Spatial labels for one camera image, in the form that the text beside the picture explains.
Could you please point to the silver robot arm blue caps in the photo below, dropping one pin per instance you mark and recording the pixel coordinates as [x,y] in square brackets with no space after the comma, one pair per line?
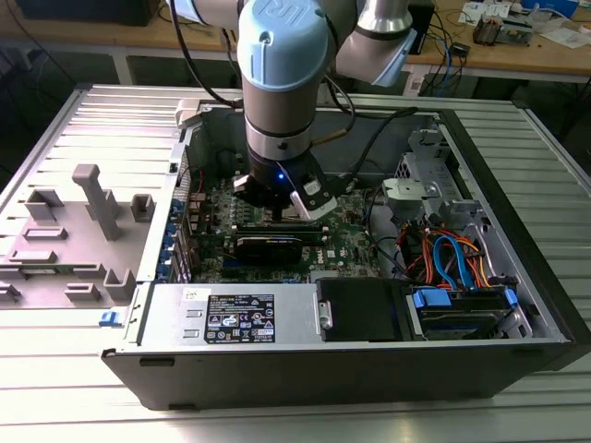
[277,120]

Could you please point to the CPU socket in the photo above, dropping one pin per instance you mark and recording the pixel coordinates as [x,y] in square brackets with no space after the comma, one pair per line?
[289,218]

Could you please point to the black graphics card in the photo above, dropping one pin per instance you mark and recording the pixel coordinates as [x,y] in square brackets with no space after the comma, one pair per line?
[268,251]

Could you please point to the green motherboard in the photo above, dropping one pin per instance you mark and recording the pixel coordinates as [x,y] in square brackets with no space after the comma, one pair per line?
[341,231]

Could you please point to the blue card retention clip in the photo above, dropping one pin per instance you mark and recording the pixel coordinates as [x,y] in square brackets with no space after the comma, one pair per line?
[176,209]
[168,244]
[171,227]
[163,267]

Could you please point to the silver finned chipset heatsink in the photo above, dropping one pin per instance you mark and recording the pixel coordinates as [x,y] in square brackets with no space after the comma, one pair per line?
[321,276]

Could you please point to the silver metal drive cage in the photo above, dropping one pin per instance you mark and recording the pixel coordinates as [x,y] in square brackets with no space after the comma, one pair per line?
[415,189]

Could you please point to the silver power supply unit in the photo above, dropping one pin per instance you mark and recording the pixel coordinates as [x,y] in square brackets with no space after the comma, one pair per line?
[175,318]

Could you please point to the black open PC case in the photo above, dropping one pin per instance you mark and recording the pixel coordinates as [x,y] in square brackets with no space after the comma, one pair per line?
[300,383]

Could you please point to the blue plastic case latch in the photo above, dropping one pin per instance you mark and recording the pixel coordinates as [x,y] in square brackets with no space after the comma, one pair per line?
[110,318]

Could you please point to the grey parts rack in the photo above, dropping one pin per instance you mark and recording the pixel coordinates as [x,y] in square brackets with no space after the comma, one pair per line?
[69,258]

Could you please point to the black upright device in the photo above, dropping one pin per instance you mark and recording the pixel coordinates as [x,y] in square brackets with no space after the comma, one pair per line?
[424,27]

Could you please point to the small black box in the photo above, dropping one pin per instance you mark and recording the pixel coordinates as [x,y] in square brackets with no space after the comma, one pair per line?
[460,49]

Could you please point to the hard disk blue carrier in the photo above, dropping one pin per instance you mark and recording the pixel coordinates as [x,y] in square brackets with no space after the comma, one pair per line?
[461,318]

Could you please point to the copper finned cooler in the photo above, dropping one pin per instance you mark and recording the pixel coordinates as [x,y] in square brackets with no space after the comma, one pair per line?
[487,30]

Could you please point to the wooden desk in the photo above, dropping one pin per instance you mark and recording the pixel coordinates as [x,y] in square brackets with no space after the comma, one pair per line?
[508,62]

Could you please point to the grey electronics box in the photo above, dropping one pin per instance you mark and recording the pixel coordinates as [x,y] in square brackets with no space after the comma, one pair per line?
[517,32]

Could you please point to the white paper sheets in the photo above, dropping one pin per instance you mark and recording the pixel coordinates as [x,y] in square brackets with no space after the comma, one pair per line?
[565,38]

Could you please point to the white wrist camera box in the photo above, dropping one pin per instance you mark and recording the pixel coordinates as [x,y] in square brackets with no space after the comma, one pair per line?
[318,205]
[241,183]

